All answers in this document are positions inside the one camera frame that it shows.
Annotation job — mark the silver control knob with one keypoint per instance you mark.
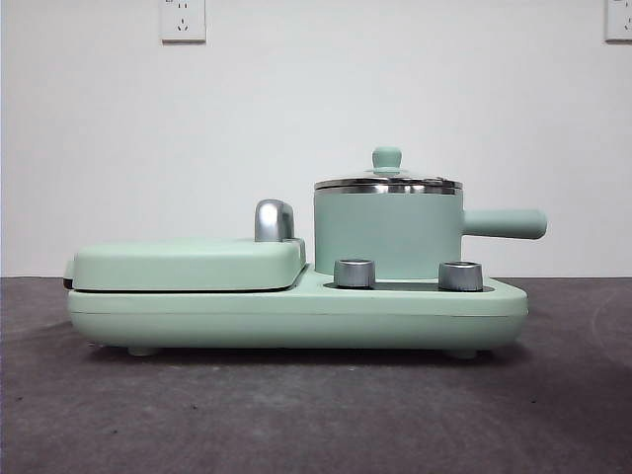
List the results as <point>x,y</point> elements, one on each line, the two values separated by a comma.
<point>459,275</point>
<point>353,272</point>

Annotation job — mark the glass lid with green knob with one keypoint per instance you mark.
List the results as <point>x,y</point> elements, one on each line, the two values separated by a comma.
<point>388,158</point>

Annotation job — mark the mint green steamer pot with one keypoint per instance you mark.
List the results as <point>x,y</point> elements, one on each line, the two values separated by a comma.
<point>385,232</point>

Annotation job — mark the mint green breakfast machine base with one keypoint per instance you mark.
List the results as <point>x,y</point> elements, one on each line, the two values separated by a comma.
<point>296,316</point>

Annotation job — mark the mint green griddle cover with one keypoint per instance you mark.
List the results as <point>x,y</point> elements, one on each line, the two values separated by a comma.
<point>187,261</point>

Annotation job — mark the white wall socket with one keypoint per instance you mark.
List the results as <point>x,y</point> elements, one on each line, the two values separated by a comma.
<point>182,20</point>
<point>619,20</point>

